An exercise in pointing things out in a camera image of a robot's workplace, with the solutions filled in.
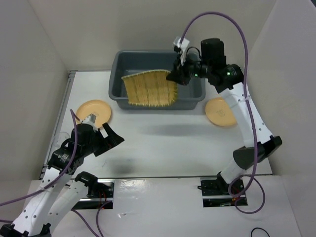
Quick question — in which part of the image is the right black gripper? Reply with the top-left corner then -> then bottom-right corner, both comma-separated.
166,51 -> 211,85

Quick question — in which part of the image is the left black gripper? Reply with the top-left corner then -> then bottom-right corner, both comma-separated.
83,122 -> 124,156

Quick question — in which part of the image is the woven bamboo tray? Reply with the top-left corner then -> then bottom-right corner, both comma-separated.
121,70 -> 178,107

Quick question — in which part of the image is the yellow bear plate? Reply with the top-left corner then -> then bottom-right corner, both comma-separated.
76,99 -> 112,128
205,97 -> 237,127

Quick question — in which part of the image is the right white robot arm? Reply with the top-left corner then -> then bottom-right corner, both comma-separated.
166,37 -> 282,194

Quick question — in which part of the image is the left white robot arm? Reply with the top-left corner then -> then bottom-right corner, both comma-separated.
0,123 -> 124,237

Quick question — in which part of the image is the grey plastic bin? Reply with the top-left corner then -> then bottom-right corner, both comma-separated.
109,50 -> 206,110

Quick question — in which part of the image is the clear glass cup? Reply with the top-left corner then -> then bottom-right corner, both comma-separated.
53,132 -> 70,147

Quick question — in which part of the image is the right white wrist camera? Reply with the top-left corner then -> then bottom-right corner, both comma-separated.
173,37 -> 190,66

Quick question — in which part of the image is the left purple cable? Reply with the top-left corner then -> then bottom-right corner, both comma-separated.
0,110 -> 82,223

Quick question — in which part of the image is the purple cable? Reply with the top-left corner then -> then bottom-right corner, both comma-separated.
0,110 -> 82,223
179,10 -> 266,213

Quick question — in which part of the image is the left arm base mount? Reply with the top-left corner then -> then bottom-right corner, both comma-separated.
73,180 -> 115,210

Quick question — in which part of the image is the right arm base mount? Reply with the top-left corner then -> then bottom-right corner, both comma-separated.
197,177 -> 248,207

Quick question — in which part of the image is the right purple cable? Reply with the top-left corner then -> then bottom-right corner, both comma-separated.
179,10 -> 266,213

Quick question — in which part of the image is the black cable loop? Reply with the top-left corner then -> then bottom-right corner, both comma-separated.
251,227 -> 271,237

